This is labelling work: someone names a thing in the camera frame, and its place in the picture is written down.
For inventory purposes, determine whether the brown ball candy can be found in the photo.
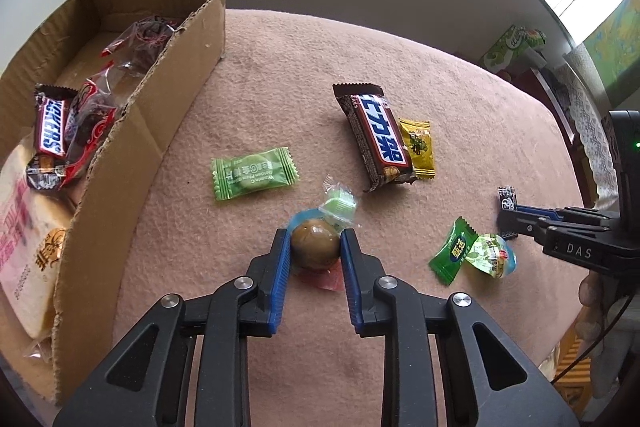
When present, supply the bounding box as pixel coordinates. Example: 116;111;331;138
287;207;351;293

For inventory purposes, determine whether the chocolate bar latin lettering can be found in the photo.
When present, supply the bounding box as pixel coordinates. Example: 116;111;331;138
26;84;78;190

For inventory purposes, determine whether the brown cardboard box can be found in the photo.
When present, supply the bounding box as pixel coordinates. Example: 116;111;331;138
0;0;227;405

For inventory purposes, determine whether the person's right hand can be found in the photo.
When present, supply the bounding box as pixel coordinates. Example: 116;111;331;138
578;274;623;400

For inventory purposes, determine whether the green candy packet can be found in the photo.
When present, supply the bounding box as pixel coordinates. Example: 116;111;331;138
428;216;480;287

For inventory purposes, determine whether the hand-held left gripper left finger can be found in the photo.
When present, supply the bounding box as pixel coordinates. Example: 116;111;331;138
52;228;293;427

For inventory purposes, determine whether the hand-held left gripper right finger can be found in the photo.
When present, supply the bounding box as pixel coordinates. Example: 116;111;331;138
339;228;566;427

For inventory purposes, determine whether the green cube candy clear wrapper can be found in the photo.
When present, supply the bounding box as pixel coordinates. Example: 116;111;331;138
319;176;360;228

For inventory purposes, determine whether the white lace cloth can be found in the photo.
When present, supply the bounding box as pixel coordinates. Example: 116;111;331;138
552;49;626;208

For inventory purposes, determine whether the green tissue box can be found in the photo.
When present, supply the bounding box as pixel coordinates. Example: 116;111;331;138
479;24;548;80

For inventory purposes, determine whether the chocolate bar chinese lettering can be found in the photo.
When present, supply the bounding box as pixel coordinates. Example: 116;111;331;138
332;82;418;194

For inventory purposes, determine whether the olive candy light-blue wrapper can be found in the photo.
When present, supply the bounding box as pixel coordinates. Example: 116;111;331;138
465;233;517;279

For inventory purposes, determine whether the small black candy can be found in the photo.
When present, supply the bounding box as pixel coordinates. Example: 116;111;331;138
496;187;521;240

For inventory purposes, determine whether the sliced bread packet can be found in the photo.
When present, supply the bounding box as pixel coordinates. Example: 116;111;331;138
0;142;76;340

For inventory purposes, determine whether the green yellow painting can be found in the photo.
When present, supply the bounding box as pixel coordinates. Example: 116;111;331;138
582;0;640;72

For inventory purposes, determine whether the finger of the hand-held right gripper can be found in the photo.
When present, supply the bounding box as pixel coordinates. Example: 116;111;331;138
496;209;556;248
515;203;613;223

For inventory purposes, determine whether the green round candy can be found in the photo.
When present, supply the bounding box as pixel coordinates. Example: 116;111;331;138
210;147;301;204

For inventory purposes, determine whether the yellow candy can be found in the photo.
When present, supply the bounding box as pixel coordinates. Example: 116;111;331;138
398;118;437;182

